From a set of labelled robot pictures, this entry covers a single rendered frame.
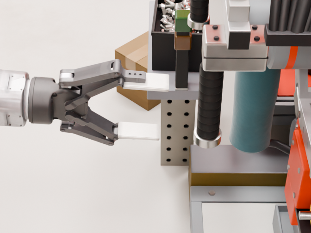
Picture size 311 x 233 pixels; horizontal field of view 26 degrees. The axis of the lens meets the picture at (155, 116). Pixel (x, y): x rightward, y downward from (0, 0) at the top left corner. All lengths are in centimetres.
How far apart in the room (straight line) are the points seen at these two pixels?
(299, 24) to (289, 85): 109
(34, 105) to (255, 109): 50
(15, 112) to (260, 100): 53
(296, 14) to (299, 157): 48
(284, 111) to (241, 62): 99
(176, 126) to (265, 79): 71
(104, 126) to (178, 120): 87
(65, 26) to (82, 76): 173
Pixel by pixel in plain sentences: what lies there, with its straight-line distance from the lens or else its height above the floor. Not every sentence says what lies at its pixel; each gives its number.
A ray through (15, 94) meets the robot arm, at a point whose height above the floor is 84.
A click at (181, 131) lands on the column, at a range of 200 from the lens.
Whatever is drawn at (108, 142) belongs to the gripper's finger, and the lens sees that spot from 115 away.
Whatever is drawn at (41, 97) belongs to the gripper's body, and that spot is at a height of 83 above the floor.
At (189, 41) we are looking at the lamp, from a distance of 157.
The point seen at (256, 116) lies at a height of 59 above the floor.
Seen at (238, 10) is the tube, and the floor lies 100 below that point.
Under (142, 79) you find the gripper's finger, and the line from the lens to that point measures 101.
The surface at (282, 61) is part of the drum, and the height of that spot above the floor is 83.
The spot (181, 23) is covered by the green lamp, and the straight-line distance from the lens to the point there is 154.
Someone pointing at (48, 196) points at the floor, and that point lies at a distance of 203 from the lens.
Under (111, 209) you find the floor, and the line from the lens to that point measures 198.
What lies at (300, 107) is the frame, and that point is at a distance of 138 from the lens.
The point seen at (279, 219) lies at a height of 17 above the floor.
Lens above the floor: 147
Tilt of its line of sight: 40 degrees down
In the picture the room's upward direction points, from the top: straight up
